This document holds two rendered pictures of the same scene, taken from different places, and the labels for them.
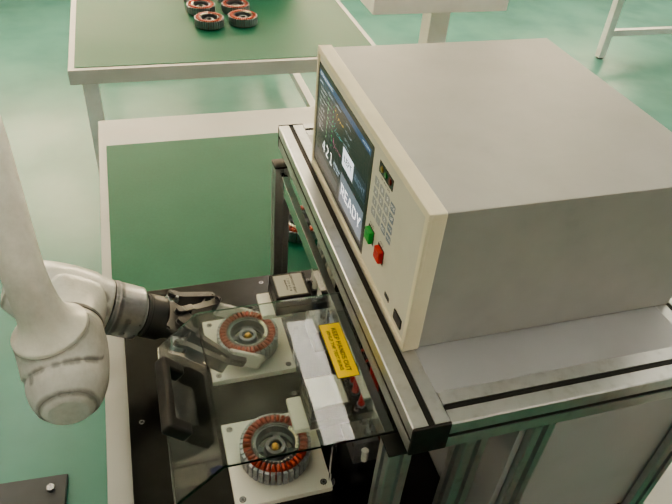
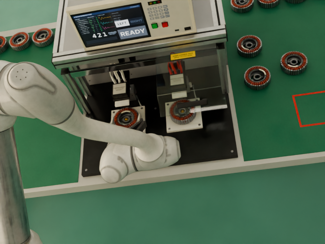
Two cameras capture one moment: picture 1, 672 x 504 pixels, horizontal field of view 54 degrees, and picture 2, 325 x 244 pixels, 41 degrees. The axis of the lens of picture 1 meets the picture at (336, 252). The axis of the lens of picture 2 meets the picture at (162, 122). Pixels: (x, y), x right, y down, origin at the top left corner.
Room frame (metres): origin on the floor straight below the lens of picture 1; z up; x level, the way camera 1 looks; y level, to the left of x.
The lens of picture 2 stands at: (0.10, 1.00, 2.29)
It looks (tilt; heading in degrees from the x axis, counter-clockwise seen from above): 55 degrees down; 303
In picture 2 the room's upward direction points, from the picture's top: 19 degrees counter-clockwise
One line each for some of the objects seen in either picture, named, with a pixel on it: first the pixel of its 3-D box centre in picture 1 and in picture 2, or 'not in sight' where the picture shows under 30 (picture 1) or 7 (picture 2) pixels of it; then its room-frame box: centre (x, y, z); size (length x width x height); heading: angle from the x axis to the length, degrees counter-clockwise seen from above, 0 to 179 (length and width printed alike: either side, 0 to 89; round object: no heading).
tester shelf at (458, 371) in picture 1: (463, 233); (137, 11); (0.82, -0.19, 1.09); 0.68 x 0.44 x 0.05; 20
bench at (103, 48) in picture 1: (206, 57); not in sight; (3.02, 0.72, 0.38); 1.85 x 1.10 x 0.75; 20
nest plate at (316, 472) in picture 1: (275, 457); (183, 114); (0.60, 0.07, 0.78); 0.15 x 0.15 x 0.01; 20
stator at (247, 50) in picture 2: not in sight; (249, 46); (0.40, -0.36, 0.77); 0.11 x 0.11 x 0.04
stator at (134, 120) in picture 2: not in sight; (126, 119); (0.83, 0.15, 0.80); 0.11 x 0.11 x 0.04
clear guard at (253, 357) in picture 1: (293, 381); (189, 72); (0.54, 0.04, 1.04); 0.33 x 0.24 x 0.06; 110
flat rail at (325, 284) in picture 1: (324, 283); (141, 63); (0.75, 0.01, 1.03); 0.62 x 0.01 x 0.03; 20
